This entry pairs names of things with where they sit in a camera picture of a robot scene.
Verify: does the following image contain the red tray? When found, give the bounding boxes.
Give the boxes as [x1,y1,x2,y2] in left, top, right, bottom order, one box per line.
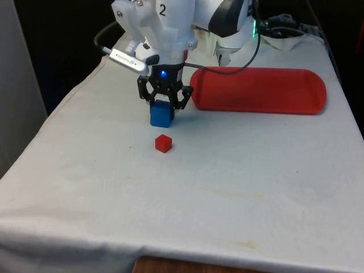
[189,66,327,115]

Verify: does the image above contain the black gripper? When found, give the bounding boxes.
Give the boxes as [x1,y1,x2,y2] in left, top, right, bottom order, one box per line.
[136,63,194,119]

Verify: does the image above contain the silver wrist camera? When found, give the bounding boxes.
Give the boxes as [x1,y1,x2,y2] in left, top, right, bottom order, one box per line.
[102,46,150,76]

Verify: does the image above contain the large blue block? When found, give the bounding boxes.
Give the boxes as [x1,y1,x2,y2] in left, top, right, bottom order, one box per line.
[150,99,173,129]

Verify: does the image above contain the small red cube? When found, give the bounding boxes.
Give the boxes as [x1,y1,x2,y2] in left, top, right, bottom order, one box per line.
[155,134,174,154]

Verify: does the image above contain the black cable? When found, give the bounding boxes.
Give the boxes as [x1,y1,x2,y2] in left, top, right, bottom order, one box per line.
[184,0,262,76]
[94,21,118,52]

